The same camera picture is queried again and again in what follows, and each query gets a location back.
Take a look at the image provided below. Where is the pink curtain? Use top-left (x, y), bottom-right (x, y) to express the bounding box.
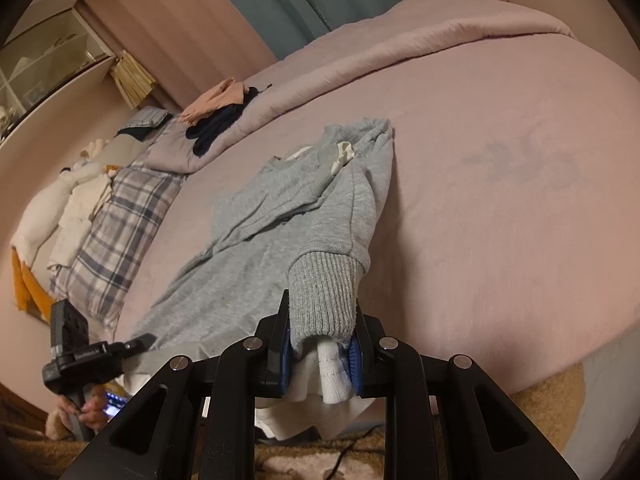
top-left (82, 0), bottom-right (273, 111)

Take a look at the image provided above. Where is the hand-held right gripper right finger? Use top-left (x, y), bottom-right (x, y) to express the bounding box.
top-left (347, 310), bottom-right (583, 480)

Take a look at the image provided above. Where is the pile of folded clothes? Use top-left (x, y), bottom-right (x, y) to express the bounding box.
top-left (186, 86), bottom-right (273, 157)

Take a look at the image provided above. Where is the black cable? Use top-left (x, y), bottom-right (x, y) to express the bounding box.
top-left (324, 425), bottom-right (383, 480)

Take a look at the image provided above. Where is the white plush toy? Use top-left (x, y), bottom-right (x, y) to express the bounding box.
top-left (10, 137), bottom-right (111, 266)

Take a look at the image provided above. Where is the teal curtain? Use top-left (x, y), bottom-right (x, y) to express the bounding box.
top-left (192, 0), bottom-right (401, 58)

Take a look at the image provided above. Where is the pink duvet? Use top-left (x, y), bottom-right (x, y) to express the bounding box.
top-left (145, 0), bottom-right (576, 176)

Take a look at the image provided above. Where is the yellow curtain tassel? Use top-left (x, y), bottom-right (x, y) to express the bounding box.
top-left (110, 50), bottom-right (158, 110)

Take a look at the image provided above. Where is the grey printed sweatshirt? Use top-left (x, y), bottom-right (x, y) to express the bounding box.
top-left (116, 117), bottom-right (396, 442)

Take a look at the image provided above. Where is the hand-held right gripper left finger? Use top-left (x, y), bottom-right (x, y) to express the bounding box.
top-left (60, 290), bottom-right (293, 480)

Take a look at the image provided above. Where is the striped pillow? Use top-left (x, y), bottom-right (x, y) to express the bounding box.
top-left (117, 106), bottom-right (173, 136)

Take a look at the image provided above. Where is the plaid pillow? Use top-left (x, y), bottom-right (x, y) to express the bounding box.
top-left (49, 160), bottom-right (186, 331)

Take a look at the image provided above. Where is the pink folded garment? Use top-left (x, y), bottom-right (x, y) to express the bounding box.
top-left (179, 78), bottom-right (251, 126)

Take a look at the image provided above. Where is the brown rug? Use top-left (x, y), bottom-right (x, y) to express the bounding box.
top-left (0, 362), bottom-right (586, 480)

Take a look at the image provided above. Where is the person's left hand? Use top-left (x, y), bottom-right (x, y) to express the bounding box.
top-left (55, 394), bottom-right (108, 433)

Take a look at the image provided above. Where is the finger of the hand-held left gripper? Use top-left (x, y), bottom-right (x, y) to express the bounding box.
top-left (117, 334), bottom-right (157, 361)

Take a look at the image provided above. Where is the white shelf cabinet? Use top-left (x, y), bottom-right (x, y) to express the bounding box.
top-left (0, 7), bottom-right (118, 141)

